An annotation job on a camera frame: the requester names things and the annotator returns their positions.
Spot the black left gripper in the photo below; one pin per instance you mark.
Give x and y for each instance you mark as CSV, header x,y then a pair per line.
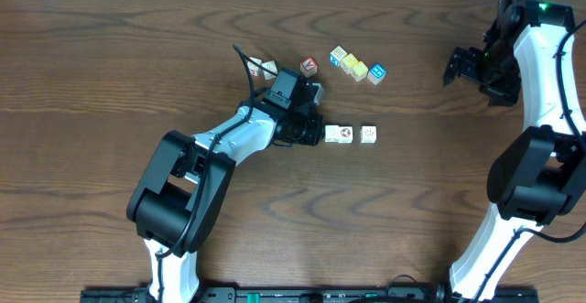
x,y
320,137

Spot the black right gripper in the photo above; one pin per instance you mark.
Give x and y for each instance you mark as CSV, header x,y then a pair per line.
x,y
505,93

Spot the green letter Z block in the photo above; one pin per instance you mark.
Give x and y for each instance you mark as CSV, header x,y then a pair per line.
x,y
331,133

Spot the red picture wooden block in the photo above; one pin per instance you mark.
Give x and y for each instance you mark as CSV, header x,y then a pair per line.
x,y
345,135

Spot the plain drawing wooden block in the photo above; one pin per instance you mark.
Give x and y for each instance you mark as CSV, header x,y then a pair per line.
x,y
368,134

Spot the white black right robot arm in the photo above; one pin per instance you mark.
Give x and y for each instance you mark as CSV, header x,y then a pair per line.
x,y
526,59

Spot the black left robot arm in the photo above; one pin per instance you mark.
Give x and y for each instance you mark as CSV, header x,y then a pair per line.
x,y
178,198

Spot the red letter A block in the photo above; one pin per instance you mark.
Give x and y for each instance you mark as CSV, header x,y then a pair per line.
x,y
308,67

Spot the blue letter T block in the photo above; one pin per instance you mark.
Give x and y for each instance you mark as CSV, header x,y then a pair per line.
x,y
270,70

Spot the blue topped wooden block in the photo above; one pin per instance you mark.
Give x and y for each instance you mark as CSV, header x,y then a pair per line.
x,y
376,74

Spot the red number 3 block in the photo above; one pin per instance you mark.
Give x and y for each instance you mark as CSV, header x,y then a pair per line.
x,y
254,66

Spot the yellow topped wooden block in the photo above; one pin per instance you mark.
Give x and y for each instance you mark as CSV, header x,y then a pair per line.
x,y
348,63

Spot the blue letter X block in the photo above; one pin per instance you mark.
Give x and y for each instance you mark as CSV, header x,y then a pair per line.
x,y
336,56

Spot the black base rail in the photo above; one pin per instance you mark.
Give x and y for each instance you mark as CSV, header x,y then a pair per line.
x,y
397,291

